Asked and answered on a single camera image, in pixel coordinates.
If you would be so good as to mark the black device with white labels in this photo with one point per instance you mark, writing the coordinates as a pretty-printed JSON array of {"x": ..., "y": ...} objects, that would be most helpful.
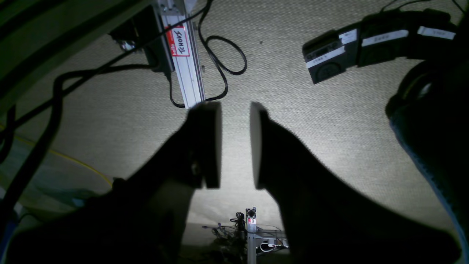
[{"x": 379, "y": 38}]

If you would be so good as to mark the aluminium frame rail with label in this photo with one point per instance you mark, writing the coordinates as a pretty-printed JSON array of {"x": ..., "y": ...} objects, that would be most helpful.
[{"x": 183, "y": 51}]

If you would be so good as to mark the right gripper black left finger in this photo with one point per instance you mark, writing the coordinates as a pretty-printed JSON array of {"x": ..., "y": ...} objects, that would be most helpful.
[{"x": 142, "y": 219}]

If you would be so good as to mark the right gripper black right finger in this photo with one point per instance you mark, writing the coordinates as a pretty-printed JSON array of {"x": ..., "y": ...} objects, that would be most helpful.
[{"x": 326, "y": 220}]

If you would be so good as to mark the distant aluminium stand with cables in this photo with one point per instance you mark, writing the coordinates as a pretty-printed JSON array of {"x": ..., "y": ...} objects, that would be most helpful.
[{"x": 245, "y": 241}]

